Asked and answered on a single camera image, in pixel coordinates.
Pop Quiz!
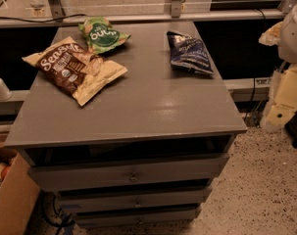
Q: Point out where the brown sea salt chip bag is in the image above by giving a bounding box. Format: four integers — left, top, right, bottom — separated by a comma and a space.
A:
23, 36, 127, 107

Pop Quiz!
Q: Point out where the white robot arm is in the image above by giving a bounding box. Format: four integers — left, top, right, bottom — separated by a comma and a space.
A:
278, 3, 297, 64

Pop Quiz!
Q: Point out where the dark blue chip bag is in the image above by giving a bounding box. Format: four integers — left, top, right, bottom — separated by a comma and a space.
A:
167, 31, 214, 74

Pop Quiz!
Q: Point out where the green chip bag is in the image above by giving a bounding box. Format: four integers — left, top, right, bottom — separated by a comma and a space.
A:
78, 17, 130, 54

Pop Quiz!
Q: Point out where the grey drawer cabinet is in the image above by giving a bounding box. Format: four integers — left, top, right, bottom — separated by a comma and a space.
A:
6, 22, 246, 220

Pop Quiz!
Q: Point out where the top grey drawer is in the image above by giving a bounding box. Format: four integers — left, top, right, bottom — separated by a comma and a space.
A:
28, 154, 228, 192

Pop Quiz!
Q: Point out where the grey drawer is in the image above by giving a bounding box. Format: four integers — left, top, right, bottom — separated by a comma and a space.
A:
28, 154, 228, 192
57, 186, 212, 213
75, 206, 201, 227

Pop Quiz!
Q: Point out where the middle grey drawer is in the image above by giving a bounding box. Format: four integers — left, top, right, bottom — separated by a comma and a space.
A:
57, 186, 212, 213

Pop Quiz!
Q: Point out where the bottom grey drawer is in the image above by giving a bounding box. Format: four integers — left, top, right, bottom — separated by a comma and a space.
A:
75, 206, 201, 227

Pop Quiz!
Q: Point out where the cardboard box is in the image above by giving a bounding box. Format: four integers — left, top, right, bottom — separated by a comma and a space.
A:
0, 133, 39, 235

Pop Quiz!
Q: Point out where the black floor cable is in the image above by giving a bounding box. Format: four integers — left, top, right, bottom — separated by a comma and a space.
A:
39, 193, 75, 235

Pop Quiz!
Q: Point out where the grey metal rail frame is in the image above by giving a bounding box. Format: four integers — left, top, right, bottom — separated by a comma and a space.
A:
0, 0, 297, 27

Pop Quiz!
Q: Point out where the black cable on rail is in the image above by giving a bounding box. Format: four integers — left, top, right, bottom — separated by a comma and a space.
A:
0, 13, 87, 24

